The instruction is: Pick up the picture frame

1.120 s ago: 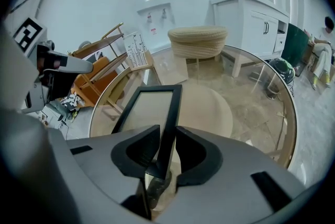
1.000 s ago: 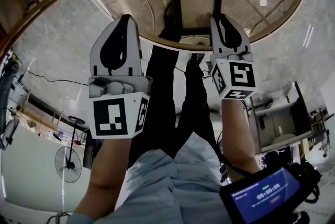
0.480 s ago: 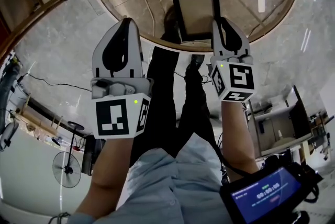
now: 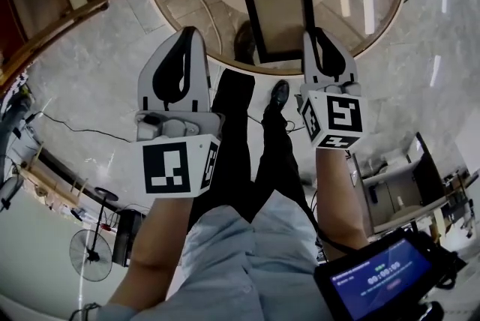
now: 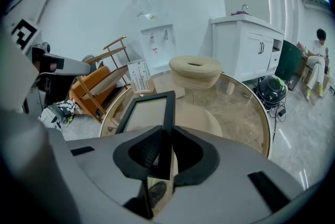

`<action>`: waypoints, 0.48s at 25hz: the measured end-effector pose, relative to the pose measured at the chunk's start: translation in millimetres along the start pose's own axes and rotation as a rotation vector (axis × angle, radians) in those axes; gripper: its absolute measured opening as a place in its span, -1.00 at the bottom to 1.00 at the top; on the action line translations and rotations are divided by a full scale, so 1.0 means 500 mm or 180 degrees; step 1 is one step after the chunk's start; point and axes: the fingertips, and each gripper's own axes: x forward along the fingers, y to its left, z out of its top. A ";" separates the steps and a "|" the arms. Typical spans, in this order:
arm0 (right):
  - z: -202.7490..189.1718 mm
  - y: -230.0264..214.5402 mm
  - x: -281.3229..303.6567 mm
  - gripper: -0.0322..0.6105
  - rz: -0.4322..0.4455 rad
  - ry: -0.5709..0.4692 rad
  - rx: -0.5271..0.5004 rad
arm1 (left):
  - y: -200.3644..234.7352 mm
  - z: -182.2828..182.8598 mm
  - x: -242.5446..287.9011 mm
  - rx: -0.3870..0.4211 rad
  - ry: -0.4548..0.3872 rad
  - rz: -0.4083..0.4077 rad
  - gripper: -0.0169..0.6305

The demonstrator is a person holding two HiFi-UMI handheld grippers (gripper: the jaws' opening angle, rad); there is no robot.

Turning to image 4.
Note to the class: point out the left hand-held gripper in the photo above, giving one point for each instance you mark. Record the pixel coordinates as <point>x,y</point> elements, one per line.
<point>165,169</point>

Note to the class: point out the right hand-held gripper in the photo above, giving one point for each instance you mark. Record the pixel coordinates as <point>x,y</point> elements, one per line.
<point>343,113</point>

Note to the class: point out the black picture frame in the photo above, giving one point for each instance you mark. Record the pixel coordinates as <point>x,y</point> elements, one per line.
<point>249,4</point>

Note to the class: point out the person's right forearm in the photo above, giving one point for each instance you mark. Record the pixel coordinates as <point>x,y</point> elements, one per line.
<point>337,199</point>

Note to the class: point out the person's left forearm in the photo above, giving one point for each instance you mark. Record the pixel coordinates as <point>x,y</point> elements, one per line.
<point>150,255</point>

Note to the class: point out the person's right black shoe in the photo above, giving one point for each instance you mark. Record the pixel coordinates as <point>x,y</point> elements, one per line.
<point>277,96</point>

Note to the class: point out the person's black trousers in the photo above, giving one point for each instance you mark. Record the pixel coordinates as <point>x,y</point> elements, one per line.
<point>240,132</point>

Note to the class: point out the brown wooden open cabinet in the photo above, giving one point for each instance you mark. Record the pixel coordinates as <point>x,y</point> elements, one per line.
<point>408,192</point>

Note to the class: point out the black floor box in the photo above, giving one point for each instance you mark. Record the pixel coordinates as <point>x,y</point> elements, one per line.
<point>125,237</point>

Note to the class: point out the black white striped blanket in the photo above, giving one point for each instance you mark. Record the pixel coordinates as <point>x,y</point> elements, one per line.
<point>17,87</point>

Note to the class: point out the black standing fan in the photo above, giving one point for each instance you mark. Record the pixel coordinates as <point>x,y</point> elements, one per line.
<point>92,252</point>

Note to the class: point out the person's light blue shirt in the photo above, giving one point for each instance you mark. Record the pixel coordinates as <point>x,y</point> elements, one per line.
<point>243,267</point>

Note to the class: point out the black tablet with blue screen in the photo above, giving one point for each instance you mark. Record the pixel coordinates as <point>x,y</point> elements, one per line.
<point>378,274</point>

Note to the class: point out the wooden tray with items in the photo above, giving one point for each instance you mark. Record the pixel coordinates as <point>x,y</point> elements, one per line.
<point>52,177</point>

